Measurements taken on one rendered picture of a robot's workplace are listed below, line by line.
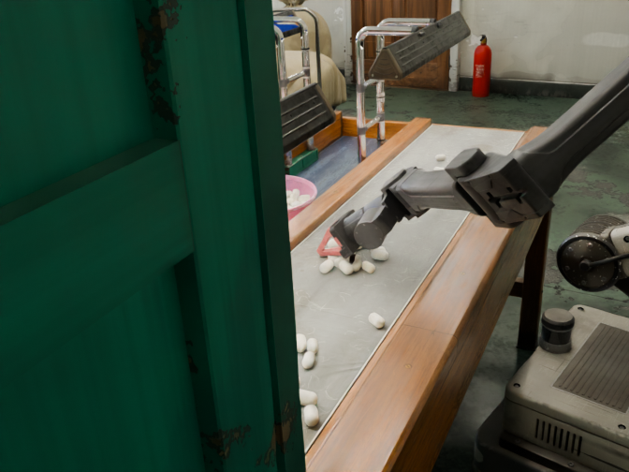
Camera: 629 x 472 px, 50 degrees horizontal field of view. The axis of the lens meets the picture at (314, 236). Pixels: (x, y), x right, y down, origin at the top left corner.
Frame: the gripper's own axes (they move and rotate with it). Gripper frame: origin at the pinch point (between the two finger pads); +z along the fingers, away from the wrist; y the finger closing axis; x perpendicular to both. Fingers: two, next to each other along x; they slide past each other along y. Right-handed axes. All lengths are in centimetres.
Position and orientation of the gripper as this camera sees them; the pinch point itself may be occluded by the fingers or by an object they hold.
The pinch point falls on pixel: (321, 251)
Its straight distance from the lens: 139.3
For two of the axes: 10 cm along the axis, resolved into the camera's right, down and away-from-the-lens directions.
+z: -6.8, 4.6, 5.7
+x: 6.0, 8.0, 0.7
